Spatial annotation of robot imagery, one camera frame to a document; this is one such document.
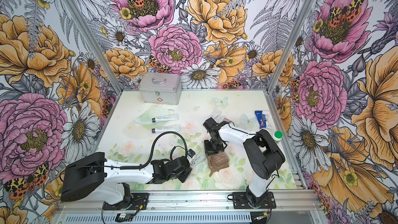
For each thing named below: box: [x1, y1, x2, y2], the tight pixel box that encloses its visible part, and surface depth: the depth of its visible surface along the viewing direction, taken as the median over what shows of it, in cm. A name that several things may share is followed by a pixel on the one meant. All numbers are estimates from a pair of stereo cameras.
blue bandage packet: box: [254, 110, 267, 130], surface depth 104 cm
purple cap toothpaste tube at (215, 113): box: [209, 108, 222, 120], surface depth 110 cm
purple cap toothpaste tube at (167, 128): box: [151, 124, 181, 134], surface depth 100 cm
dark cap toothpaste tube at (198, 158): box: [190, 150, 207, 166], surface depth 89 cm
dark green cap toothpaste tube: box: [151, 113, 180, 123], surface depth 106 cm
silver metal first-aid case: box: [138, 72, 182, 106], surface depth 108 cm
